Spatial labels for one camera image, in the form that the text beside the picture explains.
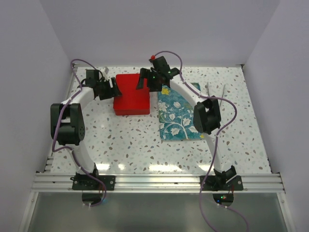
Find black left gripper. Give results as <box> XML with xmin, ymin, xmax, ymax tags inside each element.
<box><xmin>97</xmin><ymin>77</ymin><xmax>122</xmax><ymax>101</ymax></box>

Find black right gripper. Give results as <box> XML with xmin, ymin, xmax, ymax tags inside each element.
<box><xmin>136</xmin><ymin>68</ymin><xmax>162</xmax><ymax>92</ymax></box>

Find red box lid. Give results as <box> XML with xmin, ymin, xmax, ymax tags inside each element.
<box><xmin>113</xmin><ymin>73</ymin><xmax>150</xmax><ymax>109</ymax></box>

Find metal tweezers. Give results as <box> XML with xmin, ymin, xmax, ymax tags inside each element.
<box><xmin>205</xmin><ymin>82</ymin><xmax>226</xmax><ymax>107</ymax></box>

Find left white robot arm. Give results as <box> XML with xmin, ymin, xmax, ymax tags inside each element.
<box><xmin>50</xmin><ymin>69</ymin><xmax>122</xmax><ymax>190</ymax></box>

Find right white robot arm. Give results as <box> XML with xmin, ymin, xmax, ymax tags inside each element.
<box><xmin>136</xmin><ymin>56</ymin><xmax>237</xmax><ymax>190</ymax></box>

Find red chocolate box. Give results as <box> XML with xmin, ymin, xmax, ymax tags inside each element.
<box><xmin>114</xmin><ymin>108</ymin><xmax>150</xmax><ymax>116</ymax></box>

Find teal floral tray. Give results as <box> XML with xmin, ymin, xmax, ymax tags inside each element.
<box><xmin>158</xmin><ymin>86</ymin><xmax>204</xmax><ymax>141</ymax></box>

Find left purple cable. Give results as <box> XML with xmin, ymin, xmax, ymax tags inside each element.
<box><xmin>51</xmin><ymin>58</ymin><xmax>107</xmax><ymax>207</ymax></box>

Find purple cable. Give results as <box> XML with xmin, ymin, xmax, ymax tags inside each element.
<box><xmin>149</xmin><ymin>50</ymin><xmax>250</xmax><ymax>232</ymax></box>
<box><xmin>51</xmin><ymin>58</ymin><xmax>107</xmax><ymax>207</ymax></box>

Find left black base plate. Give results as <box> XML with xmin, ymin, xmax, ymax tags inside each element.
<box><xmin>70</xmin><ymin>174</ymin><xmax>115</xmax><ymax>191</ymax></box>

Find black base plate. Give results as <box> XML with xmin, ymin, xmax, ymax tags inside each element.
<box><xmin>70</xmin><ymin>174</ymin><xmax>115</xmax><ymax>191</ymax></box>
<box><xmin>199</xmin><ymin>175</ymin><xmax>244</xmax><ymax>191</ymax></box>

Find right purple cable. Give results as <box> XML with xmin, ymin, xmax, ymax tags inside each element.
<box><xmin>149</xmin><ymin>50</ymin><xmax>250</xmax><ymax>232</ymax></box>

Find aluminium mounting rail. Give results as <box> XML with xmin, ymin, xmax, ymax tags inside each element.
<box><xmin>31</xmin><ymin>173</ymin><xmax>285</xmax><ymax>193</ymax></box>

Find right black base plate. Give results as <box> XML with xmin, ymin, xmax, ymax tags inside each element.
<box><xmin>199</xmin><ymin>175</ymin><xmax>244</xmax><ymax>191</ymax></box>

